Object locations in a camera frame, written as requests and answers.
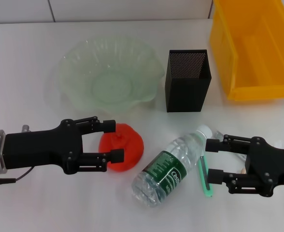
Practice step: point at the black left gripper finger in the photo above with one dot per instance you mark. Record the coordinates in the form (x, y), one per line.
(117, 156)

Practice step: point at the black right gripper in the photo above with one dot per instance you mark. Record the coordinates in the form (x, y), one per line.
(272, 166)

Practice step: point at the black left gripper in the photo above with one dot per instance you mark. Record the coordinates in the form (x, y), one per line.
(35, 149)

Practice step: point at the red-orange toy orange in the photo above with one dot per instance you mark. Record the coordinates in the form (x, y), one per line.
(130, 149)

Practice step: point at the green utility knife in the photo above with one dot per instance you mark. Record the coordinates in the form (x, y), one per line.
(203, 174)

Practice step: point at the grey pen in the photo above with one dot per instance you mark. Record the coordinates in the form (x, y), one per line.
(218, 134)

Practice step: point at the beige eraser with barcode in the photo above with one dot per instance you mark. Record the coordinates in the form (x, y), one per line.
(242, 171)

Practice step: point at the clear green-label water bottle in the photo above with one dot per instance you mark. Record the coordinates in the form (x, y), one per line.
(166, 169)

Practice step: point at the clear wavy glass fruit bowl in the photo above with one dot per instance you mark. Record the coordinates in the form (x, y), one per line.
(108, 72)

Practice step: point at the black mesh pen holder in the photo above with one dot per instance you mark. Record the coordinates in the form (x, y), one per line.
(183, 94)

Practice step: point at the yellow plastic bin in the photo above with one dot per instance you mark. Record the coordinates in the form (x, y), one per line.
(253, 48)

